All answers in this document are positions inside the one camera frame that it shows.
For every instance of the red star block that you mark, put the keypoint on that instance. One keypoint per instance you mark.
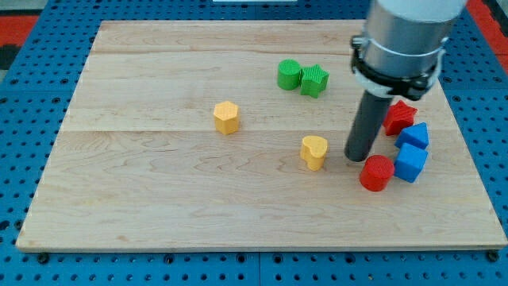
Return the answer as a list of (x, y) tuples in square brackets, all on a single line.
[(399, 116)]

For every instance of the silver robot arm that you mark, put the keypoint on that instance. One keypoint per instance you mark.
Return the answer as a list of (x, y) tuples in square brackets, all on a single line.
[(400, 48)]

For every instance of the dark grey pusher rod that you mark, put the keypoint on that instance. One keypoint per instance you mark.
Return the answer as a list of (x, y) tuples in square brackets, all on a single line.
[(369, 117)]

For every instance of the green star block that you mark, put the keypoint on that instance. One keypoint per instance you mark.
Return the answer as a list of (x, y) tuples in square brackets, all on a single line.
[(313, 81)]

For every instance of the blue pentagon block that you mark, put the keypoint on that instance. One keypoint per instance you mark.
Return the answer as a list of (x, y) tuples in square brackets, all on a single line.
[(416, 135)]

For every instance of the blue cube block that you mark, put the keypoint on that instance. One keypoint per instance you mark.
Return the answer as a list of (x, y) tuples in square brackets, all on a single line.
[(410, 162)]

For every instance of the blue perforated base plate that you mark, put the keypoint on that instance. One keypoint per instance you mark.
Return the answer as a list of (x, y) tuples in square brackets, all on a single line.
[(38, 87)]

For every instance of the green cylinder block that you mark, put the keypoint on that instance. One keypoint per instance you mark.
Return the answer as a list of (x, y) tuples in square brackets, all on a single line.
[(288, 77)]

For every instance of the red cylinder block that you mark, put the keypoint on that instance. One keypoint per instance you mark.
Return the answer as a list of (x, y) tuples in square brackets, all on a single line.
[(376, 173)]

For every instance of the yellow hexagon block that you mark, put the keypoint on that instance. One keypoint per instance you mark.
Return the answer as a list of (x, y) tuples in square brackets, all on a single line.
[(227, 117)]

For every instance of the wooden board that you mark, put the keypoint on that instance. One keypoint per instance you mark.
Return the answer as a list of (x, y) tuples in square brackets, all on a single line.
[(139, 167)]

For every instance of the yellow heart block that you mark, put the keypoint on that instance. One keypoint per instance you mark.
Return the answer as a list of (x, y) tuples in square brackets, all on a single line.
[(313, 151)]

